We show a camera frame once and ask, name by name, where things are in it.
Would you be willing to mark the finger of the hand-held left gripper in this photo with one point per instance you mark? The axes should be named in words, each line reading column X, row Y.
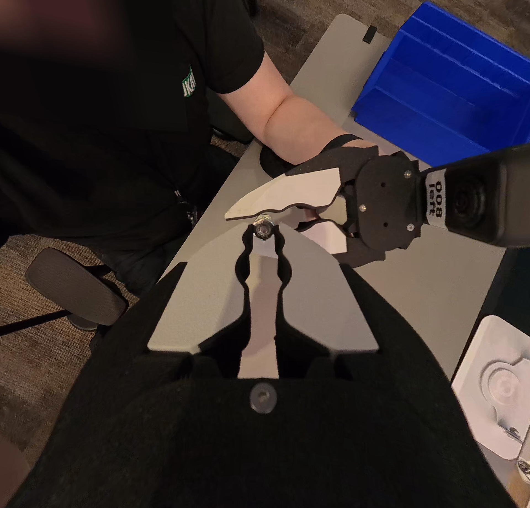
column 335, row 235
column 290, row 189

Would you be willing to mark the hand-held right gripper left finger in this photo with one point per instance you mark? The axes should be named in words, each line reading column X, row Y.
column 203, row 301

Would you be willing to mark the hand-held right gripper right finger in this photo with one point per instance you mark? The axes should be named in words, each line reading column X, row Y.
column 323, row 305

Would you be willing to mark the silver hex bolt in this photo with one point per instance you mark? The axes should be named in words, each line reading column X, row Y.
column 262, row 231

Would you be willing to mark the person's left forearm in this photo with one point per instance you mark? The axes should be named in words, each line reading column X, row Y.
column 290, row 123

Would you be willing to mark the person's left hand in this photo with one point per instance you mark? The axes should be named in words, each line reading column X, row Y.
column 314, row 216

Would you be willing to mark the blue plastic bin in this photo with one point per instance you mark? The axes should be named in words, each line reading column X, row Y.
column 434, row 94

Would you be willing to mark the black mesh chair armrest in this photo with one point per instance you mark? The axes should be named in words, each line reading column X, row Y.
column 74, row 284

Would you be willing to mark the white stand base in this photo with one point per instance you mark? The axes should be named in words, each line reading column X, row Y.
column 472, row 384

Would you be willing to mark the black table clip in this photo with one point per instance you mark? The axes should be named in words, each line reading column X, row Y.
column 369, row 34

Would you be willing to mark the person in black shirt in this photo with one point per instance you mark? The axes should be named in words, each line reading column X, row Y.
column 124, row 143

